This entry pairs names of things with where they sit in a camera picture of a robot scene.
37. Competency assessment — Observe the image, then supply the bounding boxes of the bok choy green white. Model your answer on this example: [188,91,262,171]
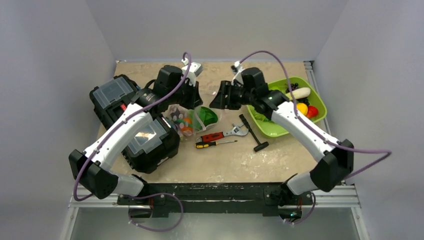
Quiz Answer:
[192,106,219,132]

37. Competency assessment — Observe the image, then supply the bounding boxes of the red handled adjustable wrench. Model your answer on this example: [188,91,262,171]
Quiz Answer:
[195,123,249,143]

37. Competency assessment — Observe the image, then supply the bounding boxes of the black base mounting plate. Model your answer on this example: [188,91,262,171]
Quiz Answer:
[117,182,313,219]

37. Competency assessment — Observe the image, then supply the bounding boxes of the celery stalk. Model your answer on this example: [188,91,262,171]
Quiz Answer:
[285,87,312,101]

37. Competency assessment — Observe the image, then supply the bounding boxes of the clear zip top bag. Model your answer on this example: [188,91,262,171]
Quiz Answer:
[165,104,222,142]

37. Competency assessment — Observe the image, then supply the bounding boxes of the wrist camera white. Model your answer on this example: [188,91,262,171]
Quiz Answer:
[181,58,204,86]
[230,61,244,85]

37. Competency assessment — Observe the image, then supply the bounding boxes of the red tomato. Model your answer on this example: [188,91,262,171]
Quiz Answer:
[306,105,319,119]

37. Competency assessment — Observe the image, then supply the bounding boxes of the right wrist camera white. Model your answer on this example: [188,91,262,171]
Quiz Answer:
[230,61,244,85]

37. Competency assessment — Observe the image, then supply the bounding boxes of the black toolbox near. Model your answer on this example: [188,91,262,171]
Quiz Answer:
[122,115,180,174]

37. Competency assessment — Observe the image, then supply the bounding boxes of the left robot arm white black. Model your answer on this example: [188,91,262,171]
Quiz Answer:
[69,62,203,205]

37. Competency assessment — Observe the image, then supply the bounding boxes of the black toolbox far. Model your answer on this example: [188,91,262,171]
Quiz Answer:
[89,74,140,129]

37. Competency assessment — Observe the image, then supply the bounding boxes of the dark grapes bunch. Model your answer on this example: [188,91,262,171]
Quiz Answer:
[285,82,299,94]

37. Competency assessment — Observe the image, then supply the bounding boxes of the black toolbox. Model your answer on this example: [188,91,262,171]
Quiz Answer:
[89,74,140,129]
[122,115,180,174]

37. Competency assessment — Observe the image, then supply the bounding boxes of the orange tangerine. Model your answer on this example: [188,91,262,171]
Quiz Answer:
[180,117,193,136]

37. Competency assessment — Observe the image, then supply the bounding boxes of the black hammer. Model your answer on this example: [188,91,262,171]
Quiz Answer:
[239,114,269,152]

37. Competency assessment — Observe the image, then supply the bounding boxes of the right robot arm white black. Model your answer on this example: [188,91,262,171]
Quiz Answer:
[209,65,354,204]

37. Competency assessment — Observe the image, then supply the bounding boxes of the green plastic basin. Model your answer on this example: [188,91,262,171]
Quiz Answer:
[246,76,328,139]

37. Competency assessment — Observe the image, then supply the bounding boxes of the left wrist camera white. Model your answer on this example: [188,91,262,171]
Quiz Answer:
[181,58,204,86]

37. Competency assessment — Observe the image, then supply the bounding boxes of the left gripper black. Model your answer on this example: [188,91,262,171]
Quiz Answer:
[167,77,203,110]

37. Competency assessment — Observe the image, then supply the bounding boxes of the yellow black screwdriver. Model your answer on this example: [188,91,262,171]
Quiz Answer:
[194,140,237,149]

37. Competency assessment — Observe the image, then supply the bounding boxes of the yellow lemon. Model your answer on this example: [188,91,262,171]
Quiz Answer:
[296,102,309,116]

